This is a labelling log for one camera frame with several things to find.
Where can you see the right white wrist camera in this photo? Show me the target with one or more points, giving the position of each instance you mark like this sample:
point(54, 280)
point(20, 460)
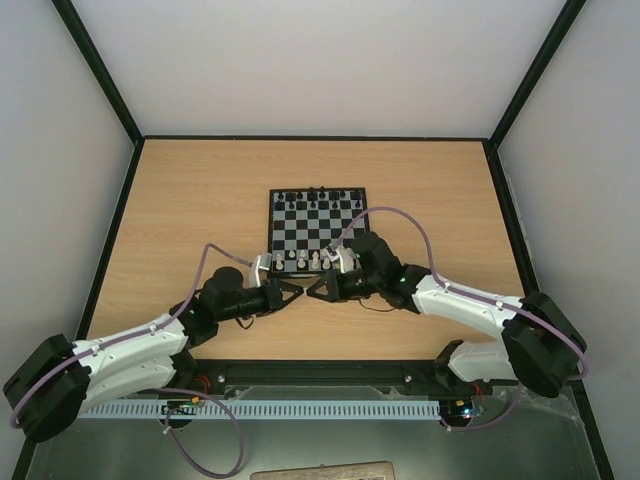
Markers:
point(342, 259)

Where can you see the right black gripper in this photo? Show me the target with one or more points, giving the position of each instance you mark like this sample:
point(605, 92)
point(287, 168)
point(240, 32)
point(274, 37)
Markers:
point(333, 285)

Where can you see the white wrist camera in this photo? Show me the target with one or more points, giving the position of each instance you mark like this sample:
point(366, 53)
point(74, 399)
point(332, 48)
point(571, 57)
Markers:
point(342, 259)
point(260, 264)

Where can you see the left controller board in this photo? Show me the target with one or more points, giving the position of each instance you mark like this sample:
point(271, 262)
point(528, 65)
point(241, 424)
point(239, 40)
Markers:
point(189, 406)

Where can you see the black and silver chessboard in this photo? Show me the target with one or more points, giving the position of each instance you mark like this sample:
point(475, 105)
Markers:
point(313, 231)

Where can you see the right green controller board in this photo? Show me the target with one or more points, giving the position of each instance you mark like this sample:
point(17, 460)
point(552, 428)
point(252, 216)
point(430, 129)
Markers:
point(466, 408)

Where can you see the light blue cable duct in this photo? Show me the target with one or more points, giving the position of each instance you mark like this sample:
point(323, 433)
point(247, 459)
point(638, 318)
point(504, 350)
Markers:
point(275, 410)

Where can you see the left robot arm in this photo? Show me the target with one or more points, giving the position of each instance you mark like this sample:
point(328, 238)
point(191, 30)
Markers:
point(62, 379)

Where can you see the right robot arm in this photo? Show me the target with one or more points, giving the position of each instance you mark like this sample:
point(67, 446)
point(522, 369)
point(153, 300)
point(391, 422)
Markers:
point(533, 341)

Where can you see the black chess pieces row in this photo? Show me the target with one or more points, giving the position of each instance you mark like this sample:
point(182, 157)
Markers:
point(317, 198)

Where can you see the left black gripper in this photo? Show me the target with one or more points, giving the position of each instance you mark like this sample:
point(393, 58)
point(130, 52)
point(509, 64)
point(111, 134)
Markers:
point(274, 296)

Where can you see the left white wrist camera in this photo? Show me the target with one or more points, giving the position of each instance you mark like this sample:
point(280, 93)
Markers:
point(260, 264)

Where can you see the black aluminium frame rail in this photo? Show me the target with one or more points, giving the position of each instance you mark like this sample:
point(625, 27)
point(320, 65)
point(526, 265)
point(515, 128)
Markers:
point(424, 377)

